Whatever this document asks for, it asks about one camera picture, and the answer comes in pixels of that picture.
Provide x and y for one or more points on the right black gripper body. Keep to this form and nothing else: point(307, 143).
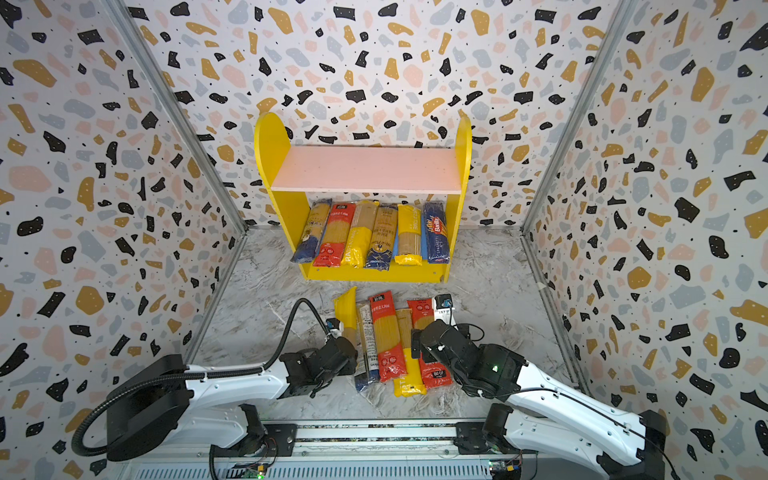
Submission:
point(428, 336)

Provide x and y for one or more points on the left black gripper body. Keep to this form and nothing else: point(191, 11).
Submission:
point(349, 368)

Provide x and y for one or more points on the white label noodle bag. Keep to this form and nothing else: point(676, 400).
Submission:
point(367, 371)

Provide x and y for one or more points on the yellow top spaghetti bag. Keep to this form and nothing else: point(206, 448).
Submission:
point(345, 310)

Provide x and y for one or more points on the dark blue Anko pasta bag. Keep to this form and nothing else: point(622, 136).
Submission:
point(311, 236)

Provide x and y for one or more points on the red black-label spaghetti bag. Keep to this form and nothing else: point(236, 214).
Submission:
point(335, 235)

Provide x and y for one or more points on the blue starry pasta bag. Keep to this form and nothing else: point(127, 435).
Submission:
point(381, 248)

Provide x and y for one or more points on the blue Barilla spaghetti pack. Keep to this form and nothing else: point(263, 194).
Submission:
point(435, 233)

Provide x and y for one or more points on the yellow Pastatime bag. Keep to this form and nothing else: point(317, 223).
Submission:
point(360, 234)
point(409, 236)

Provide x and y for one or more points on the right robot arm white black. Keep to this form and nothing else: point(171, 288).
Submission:
point(533, 411)

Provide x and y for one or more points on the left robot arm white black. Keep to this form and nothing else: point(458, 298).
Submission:
point(171, 401)

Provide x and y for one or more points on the yellow end spaghetti bag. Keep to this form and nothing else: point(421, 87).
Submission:
point(411, 384)

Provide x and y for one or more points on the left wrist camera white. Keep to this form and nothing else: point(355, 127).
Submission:
point(335, 327)

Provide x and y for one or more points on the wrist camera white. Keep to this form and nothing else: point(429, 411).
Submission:
point(335, 327)
point(443, 308)

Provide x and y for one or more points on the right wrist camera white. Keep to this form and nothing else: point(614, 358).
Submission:
point(443, 308)

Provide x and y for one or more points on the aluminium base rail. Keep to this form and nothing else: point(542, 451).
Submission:
point(381, 449)

